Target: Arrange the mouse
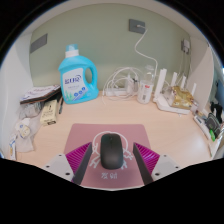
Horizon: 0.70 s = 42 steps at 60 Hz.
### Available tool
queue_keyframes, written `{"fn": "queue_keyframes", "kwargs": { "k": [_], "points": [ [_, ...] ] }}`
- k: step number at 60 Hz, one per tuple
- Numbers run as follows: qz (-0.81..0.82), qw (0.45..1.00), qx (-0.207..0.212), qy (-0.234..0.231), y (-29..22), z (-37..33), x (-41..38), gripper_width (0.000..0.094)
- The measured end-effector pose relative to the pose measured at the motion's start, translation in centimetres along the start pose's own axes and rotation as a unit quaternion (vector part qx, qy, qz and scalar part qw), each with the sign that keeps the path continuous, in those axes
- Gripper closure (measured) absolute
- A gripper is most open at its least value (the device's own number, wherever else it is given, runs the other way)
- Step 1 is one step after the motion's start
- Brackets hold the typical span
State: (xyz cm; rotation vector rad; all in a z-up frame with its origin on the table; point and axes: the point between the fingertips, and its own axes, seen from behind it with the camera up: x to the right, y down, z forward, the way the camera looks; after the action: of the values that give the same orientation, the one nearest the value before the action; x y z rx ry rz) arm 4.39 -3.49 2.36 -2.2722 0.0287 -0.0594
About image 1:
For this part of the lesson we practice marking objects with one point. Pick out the clear plastic bottle white label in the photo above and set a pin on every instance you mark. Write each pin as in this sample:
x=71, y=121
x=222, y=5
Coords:
x=145, y=90

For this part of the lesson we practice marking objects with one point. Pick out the white router with antennas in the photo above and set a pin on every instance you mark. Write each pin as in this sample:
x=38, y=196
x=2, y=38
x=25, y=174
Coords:
x=163, y=101

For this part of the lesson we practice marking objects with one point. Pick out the crumpled clear plastic bag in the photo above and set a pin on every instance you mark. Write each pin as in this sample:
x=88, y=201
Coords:
x=26, y=133

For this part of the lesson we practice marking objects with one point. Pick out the black bag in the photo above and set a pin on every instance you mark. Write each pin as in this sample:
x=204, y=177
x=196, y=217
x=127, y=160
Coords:
x=216, y=108

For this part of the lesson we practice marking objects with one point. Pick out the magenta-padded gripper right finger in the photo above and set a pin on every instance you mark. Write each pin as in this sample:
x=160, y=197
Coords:
x=165, y=165

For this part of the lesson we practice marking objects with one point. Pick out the pink mouse pad white drawing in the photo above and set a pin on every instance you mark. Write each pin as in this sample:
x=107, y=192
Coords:
x=83, y=136

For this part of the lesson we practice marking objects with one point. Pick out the grey wall socket plate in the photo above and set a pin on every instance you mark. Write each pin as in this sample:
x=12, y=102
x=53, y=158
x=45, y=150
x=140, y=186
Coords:
x=135, y=26

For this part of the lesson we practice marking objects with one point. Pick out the small white printed packet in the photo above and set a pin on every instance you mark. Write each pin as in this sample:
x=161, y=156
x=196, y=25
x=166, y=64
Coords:
x=12, y=146

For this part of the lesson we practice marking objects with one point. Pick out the grey blank wall plate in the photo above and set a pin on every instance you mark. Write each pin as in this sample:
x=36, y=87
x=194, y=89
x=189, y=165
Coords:
x=38, y=43

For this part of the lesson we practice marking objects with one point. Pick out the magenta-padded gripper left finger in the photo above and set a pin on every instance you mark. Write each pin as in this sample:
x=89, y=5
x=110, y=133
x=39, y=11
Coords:
x=56, y=165

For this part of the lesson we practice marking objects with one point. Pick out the white remote control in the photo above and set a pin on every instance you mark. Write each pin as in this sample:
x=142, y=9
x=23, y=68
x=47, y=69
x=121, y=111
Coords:
x=201, y=126

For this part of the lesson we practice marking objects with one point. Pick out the grey pouch green trim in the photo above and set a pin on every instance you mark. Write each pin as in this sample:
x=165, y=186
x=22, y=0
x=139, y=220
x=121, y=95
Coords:
x=213, y=123

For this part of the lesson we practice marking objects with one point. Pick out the white wall charger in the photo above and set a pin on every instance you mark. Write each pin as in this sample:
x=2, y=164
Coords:
x=185, y=46

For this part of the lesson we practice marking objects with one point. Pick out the small green item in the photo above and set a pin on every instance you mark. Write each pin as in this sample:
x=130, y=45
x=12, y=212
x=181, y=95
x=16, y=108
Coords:
x=212, y=135

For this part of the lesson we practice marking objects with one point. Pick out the small white jar pink lid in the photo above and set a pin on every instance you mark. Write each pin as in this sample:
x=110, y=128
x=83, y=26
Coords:
x=194, y=108

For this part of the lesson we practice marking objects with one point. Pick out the gold foil snack bag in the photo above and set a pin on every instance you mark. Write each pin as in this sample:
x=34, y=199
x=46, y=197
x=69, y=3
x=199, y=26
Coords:
x=181, y=98

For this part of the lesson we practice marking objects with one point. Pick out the black computer mouse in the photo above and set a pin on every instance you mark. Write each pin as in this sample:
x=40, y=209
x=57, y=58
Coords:
x=112, y=151

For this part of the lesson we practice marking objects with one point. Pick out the small yellow box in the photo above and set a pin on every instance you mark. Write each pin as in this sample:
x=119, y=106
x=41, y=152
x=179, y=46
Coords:
x=49, y=113

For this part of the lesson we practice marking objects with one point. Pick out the blue detergent bottle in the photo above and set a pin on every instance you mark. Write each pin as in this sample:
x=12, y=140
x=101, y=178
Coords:
x=75, y=83

